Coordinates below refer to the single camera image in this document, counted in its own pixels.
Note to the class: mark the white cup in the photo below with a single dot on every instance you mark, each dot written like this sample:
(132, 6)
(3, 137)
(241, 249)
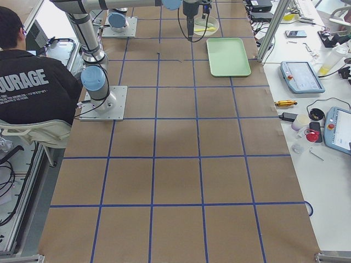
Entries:
(300, 122)

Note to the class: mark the blue teach pendant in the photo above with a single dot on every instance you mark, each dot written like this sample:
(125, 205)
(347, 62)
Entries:
(300, 77)
(337, 129)

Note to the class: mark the white round plate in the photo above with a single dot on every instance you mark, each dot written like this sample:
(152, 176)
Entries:
(206, 33)

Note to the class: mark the far blue teach pendant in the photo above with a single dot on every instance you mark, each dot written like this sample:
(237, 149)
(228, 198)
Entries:
(300, 77)

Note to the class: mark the hex key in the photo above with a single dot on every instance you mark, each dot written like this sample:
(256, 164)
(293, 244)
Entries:
(311, 151)

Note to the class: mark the aluminium frame post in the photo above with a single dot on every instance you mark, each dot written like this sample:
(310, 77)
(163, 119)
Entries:
(273, 26)

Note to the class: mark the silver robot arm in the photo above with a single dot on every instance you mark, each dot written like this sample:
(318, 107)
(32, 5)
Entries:
(95, 78)
(117, 19)

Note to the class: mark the light green tray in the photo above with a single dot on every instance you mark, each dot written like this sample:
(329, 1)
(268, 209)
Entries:
(227, 57)

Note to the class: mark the near blue teach pendant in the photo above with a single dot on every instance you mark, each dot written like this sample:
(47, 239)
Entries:
(337, 129)

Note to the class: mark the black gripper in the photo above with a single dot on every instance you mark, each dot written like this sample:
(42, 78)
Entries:
(189, 8)

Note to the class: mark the person in black shirt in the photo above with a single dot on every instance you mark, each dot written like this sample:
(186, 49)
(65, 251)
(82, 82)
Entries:
(34, 89)

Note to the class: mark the white chair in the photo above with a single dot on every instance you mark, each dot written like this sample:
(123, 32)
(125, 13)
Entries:
(49, 134)

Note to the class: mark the plastic squeeze bottle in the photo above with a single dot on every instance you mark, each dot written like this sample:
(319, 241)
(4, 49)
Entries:
(336, 54)

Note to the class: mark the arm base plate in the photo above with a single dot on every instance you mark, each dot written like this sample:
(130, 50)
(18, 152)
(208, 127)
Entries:
(112, 109)
(128, 31)

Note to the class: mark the red round object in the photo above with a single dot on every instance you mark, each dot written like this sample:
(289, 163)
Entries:
(311, 135)

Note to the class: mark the black smartphone on table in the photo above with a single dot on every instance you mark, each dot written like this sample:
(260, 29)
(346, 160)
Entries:
(296, 34)

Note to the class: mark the pale green plastic spoon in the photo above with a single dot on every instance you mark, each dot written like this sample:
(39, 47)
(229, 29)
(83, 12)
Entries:
(204, 23)

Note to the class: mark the black power adapter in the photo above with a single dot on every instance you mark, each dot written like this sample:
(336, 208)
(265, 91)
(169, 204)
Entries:
(289, 117)

